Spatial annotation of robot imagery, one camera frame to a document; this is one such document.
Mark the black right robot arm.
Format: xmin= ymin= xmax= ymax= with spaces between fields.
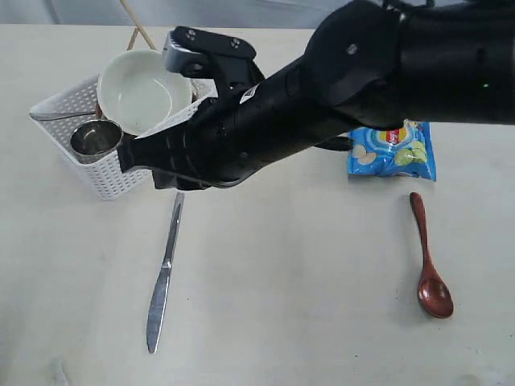
xmin=117 ymin=1 xmax=514 ymax=191

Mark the blue chips bag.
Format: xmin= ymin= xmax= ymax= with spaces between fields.
xmin=347 ymin=120 xmax=437 ymax=182

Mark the silver table knife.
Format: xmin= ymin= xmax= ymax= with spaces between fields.
xmin=146 ymin=192 xmax=184 ymax=354

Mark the white perforated plastic basket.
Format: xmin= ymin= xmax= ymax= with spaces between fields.
xmin=29 ymin=75 xmax=216 ymax=200

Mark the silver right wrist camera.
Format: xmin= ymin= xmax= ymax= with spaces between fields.
xmin=162 ymin=26 xmax=265 ymax=99

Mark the stainless steel cup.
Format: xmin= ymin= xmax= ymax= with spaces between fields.
xmin=69 ymin=119 xmax=123 ymax=164

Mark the dark red wooden spoon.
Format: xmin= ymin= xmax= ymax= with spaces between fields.
xmin=409 ymin=192 xmax=454 ymax=319

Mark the white ceramic bowl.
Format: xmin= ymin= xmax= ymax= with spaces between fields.
xmin=97 ymin=50 xmax=193 ymax=136

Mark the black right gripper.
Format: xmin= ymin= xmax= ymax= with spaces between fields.
xmin=117 ymin=80 xmax=307 ymax=192

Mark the light wooden chopstick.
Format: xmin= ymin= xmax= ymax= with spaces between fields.
xmin=120 ymin=0 xmax=157 ymax=50

